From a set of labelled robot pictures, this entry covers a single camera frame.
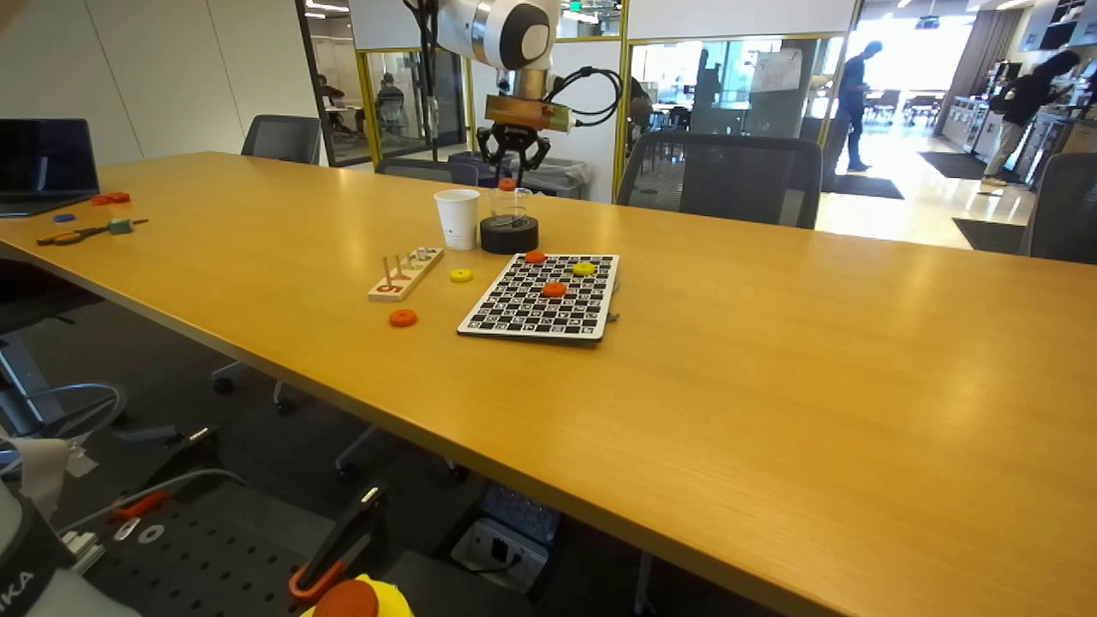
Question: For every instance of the blue grey office chair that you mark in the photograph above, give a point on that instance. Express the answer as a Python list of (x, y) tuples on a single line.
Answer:
[(17, 390)]

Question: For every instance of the black white marker board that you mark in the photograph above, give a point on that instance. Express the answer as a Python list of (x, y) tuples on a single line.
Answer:
[(526, 314)]

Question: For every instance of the wooden number puzzle board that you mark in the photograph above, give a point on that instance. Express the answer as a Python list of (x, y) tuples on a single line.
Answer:
[(407, 276)]

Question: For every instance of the small blue toy piece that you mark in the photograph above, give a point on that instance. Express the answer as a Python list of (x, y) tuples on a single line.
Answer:
[(63, 216)]

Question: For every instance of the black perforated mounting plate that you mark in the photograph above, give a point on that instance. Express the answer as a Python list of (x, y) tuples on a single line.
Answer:
[(208, 561)]

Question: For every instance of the yellow framed glass partition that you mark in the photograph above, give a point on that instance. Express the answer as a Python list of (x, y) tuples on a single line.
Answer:
[(594, 158)]

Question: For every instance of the red flat toy piece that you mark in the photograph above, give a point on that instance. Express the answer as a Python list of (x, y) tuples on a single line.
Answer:
[(111, 196)]

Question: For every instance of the person in dark clothes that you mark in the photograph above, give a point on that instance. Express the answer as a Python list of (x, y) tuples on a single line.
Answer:
[(859, 104)]

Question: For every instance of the dark grey office chair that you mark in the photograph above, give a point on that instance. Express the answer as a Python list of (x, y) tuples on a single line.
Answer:
[(1066, 208), (722, 177), (279, 140)]

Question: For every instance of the black laptop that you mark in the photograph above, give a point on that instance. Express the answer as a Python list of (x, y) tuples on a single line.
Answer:
[(45, 158)]

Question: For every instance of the grey floor power box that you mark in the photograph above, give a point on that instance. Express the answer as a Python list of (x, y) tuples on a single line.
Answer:
[(501, 554)]

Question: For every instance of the black floor mat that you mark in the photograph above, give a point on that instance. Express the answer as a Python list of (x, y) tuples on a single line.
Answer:
[(955, 164), (863, 186)]

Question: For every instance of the green toy piece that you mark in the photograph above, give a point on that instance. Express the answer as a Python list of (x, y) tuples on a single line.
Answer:
[(121, 228)]

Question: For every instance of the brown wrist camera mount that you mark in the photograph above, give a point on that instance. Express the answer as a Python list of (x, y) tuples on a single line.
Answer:
[(529, 110)]

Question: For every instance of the black tape roll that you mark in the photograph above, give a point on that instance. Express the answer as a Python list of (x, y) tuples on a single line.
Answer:
[(508, 237)]

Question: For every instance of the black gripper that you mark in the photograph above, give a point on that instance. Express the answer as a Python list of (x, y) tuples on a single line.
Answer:
[(511, 145)]

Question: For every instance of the yellow red emergency stop button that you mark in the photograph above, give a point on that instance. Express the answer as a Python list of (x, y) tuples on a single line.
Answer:
[(357, 600)]

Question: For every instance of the white paper cup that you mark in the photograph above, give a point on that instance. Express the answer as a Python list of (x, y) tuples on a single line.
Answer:
[(457, 221)]

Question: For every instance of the clear plastic cup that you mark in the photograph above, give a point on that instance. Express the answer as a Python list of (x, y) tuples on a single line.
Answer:
[(508, 208)]

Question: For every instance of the brown toy piece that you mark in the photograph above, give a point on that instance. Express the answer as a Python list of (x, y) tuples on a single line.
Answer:
[(55, 237)]

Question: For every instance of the white crumpled cloth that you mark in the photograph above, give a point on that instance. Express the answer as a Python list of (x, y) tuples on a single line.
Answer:
[(40, 466)]

